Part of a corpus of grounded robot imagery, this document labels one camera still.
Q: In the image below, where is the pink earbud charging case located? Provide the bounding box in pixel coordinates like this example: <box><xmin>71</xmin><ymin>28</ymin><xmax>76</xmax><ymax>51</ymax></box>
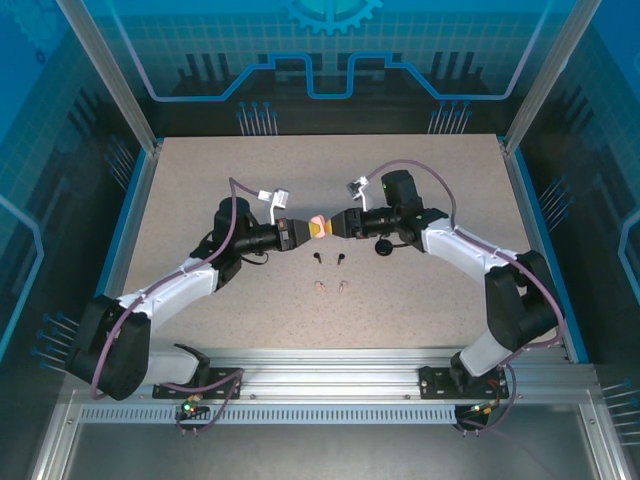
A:
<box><xmin>308</xmin><ymin>213</ymin><xmax>334</xmax><ymax>241</ymax></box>

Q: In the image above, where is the small LED circuit board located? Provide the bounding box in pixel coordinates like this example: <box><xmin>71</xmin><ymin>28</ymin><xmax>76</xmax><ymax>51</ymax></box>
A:
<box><xmin>457</xmin><ymin>399</ymin><xmax>501</xmax><ymax>421</ymax></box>
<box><xmin>177</xmin><ymin>397</ymin><xmax>211</xmax><ymax>421</ymax></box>

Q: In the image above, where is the grey metal bottom panel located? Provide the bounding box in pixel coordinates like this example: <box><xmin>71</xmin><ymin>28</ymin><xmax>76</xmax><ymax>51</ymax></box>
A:
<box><xmin>64</xmin><ymin>422</ymin><xmax>601</xmax><ymax>480</ymax></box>

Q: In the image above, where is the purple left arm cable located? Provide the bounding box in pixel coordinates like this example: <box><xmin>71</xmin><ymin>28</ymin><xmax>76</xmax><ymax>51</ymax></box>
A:
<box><xmin>89</xmin><ymin>177</ymin><xmax>266</xmax><ymax>436</ymax></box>

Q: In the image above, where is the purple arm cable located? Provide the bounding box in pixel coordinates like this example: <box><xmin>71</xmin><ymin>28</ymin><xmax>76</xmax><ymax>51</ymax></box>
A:
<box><xmin>89</xmin><ymin>177</ymin><xmax>266</xmax><ymax>436</ymax></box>
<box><xmin>364</xmin><ymin>158</ymin><xmax>567</xmax><ymax>436</ymax></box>

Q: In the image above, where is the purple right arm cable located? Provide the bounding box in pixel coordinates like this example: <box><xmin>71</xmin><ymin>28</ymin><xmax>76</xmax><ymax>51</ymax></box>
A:
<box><xmin>364</xmin><ymin>158</ymin><xmax>567</xmax><ymax>436</ymax></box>

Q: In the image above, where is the blue aluminium side rail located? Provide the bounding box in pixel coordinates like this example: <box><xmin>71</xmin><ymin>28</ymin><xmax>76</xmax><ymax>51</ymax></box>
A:
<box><xmin>92</xmin><ymin>142</ymin><xmax>164</xmax><ymax>321</ymax></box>
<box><xmin>502</xmin><ymin>142</ymin><xmax>591</xmax><ymax>364</ymax></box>

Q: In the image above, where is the aluminium mounting rail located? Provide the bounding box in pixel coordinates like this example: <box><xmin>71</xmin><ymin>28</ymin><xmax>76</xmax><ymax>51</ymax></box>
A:
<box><xmin>149</xmin><ymin>346</ymin><xmax>599</xmax><ymax>401</ymax></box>

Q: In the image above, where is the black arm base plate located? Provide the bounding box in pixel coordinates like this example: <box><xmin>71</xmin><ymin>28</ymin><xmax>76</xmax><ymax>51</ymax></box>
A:
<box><xmin>418</xmin><ymin>364</ymin><xmax>516</xmax><ymax>401</ymax></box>
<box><xmin>152</xmin><ymin>367</ymin><xmax>246</xmax><ymax>401</ymax></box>

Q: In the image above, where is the slotted grey cable duct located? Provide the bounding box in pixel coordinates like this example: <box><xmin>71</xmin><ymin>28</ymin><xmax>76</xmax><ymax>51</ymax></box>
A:
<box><xmin>78</xmin><ymin>403</ymin><xmax>464</xmax><ymax>426</ymax></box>

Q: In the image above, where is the aluminium frame post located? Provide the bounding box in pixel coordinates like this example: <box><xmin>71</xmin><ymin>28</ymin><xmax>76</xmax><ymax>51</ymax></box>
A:
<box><xmin>502</xmin><ymin>0</ymin><xmax>604</xmax><ymax>154</ymax></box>
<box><xmin>53</xmin><ymin>0</ymin><xmax>164</xmax><ymax>154</ymax></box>

